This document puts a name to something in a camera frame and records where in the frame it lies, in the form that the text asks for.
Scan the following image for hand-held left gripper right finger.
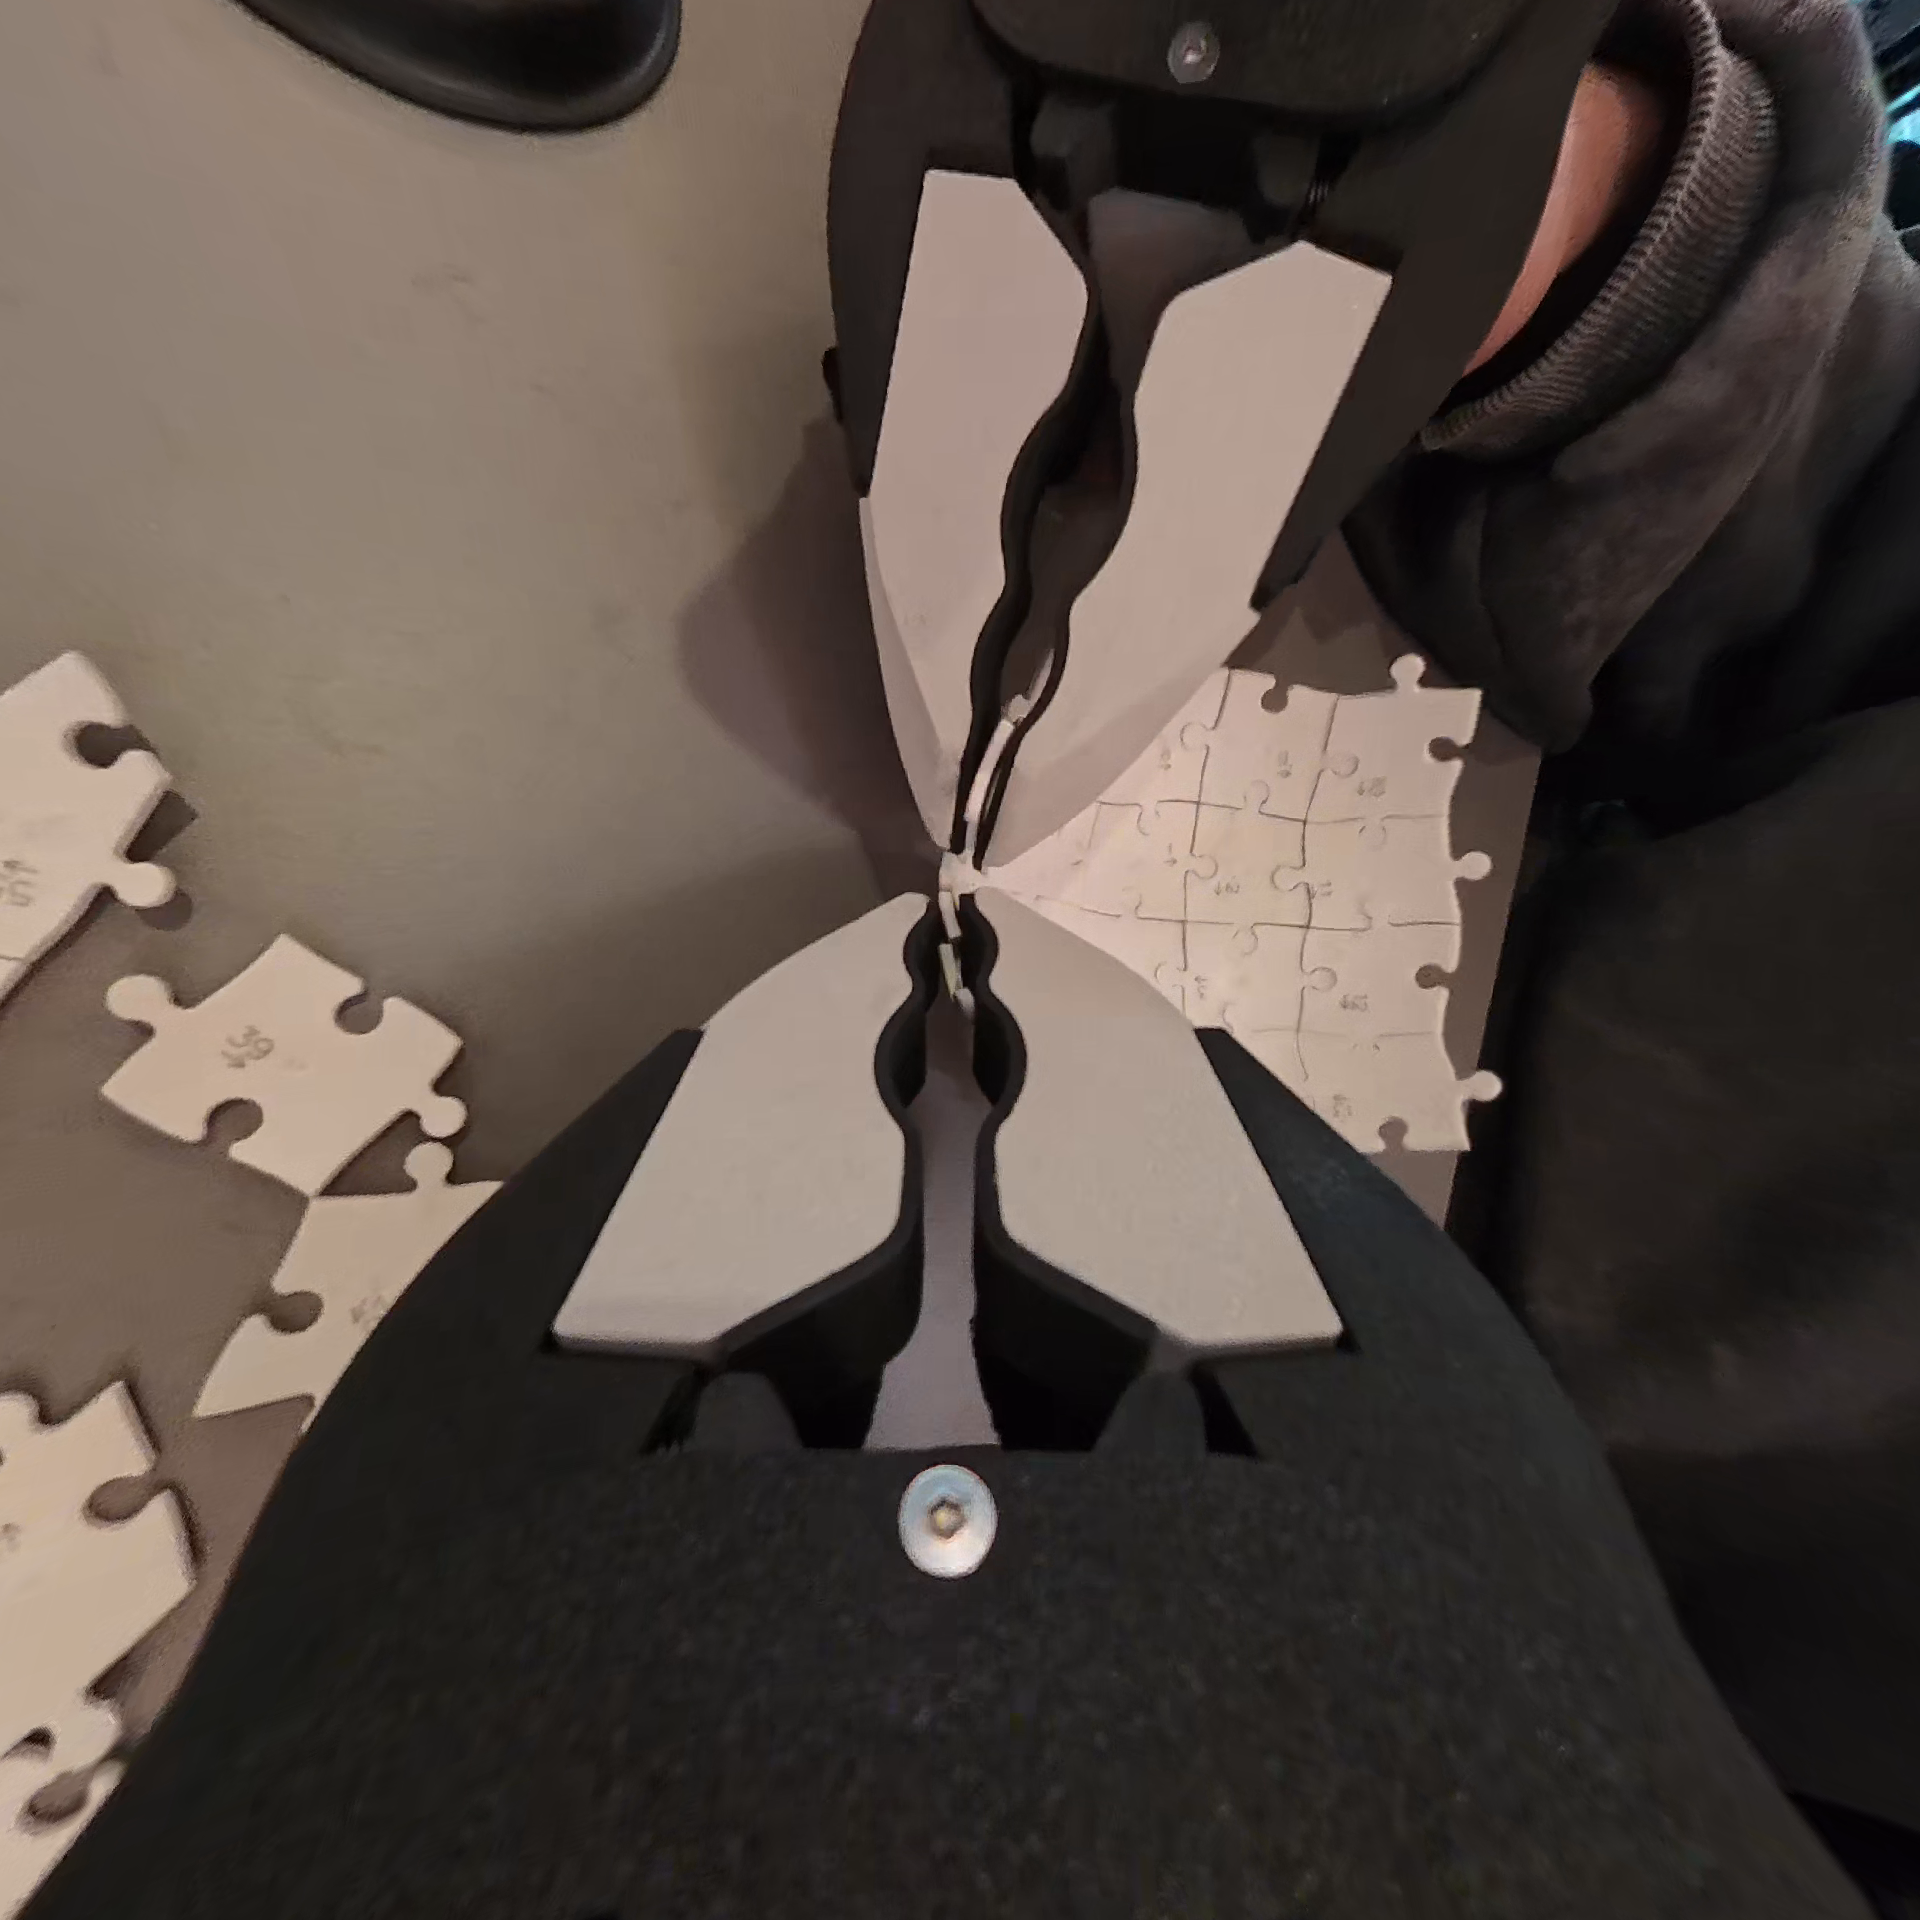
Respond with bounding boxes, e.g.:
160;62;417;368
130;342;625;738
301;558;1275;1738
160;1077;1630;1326
960;893;1343;1449

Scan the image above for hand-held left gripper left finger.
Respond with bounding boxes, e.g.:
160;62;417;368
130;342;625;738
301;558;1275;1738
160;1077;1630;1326
551;893;928;1449

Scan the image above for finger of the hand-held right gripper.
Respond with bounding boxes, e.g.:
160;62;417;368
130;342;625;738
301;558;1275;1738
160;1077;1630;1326
976;240;1391;874
856;169;1093;854

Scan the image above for assembled curved puzzle ball section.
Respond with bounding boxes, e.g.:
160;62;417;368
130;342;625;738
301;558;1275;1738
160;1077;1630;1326
937;657;1503;1157

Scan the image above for pile of white puzzle pieces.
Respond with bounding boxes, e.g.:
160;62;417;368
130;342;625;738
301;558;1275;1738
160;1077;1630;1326
0;650;504;1893

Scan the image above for black round puzzle stand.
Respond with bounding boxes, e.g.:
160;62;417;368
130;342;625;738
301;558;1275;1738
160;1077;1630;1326
240;0;683;136

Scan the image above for person's right hand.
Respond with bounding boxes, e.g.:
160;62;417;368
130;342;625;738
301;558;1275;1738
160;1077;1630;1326
1463;59;1672;377

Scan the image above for person's dark trousers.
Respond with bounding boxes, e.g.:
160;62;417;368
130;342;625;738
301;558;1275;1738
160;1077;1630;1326
1446;721;1920;1877

